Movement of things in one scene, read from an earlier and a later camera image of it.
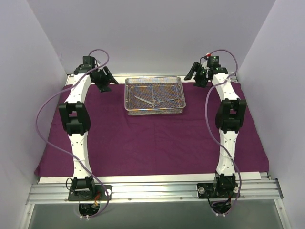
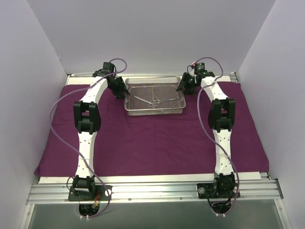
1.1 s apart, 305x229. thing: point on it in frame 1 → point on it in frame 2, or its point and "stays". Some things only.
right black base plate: [208, 190] stays
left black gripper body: [105, 79] → [118, 84]
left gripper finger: [104, 88] → [117, 93]
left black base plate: [98, 193] stays
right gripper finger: [194, 67] → [182, 82]
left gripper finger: [110, 76] → [125, 88]
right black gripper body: [196, 75] → [187, 81]
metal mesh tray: [154, 95] stays
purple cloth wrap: [121, 144] stays
